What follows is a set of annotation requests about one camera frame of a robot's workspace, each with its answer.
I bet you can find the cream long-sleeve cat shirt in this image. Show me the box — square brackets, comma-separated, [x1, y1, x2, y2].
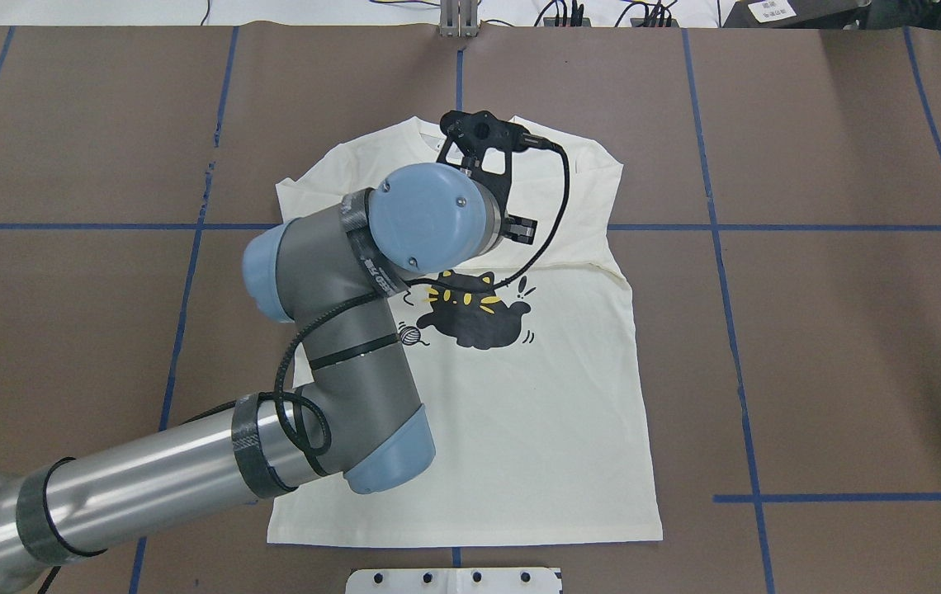
[267, 116, 664, 548]

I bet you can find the black box with label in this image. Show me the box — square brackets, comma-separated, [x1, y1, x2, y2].
[721, 1, 871, 30]

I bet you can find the grey aluminium post bracket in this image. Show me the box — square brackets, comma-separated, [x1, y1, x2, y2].
[437, 0, 480, 38]

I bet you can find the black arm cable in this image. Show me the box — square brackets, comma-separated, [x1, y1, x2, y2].
[182, 144, 572, 483]

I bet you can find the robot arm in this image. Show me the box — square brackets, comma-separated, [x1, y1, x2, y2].
[0, 157, 538, 593]

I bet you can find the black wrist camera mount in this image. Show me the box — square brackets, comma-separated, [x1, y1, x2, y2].
[436, 110, 560, 215]

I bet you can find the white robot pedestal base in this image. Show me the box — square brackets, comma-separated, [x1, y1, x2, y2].
[343, 567, 564, 593]

